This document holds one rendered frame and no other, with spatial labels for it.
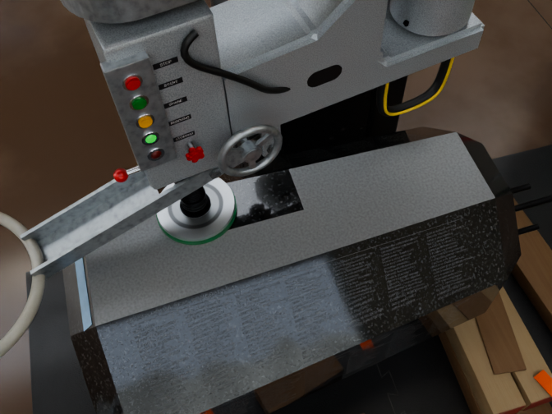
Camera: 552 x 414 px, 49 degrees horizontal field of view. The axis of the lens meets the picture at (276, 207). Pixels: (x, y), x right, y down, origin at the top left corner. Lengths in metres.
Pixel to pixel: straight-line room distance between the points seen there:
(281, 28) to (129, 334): 0.83
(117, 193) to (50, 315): 1.08
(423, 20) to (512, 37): 2.05
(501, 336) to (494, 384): 0.17
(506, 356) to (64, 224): 1.47
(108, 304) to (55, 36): 2.22
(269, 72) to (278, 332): 0.71
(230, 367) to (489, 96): 2.01
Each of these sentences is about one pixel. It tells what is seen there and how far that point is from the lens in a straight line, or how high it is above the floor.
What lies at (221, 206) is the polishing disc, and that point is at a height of 0.85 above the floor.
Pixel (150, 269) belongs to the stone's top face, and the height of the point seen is 0.82.
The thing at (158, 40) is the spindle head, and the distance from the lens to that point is 1.09.
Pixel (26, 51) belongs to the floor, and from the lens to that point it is 3.57.
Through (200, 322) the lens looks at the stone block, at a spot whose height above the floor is 0.77.
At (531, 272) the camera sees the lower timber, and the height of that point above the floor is 0.09.
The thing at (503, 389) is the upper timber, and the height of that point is 0.21.
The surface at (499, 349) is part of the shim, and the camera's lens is 2.24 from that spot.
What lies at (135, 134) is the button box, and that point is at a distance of 1.19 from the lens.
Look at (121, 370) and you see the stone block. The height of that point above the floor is 0.73.
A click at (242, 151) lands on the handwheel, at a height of 1.21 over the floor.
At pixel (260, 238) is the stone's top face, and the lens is 1.63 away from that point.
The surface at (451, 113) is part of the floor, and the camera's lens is 3.04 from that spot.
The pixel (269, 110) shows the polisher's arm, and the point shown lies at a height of 1.24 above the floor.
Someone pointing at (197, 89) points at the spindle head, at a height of 1.38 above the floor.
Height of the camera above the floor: 2.24
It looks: 58 degrees down
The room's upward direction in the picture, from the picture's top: 4 degrees counter-clockwise
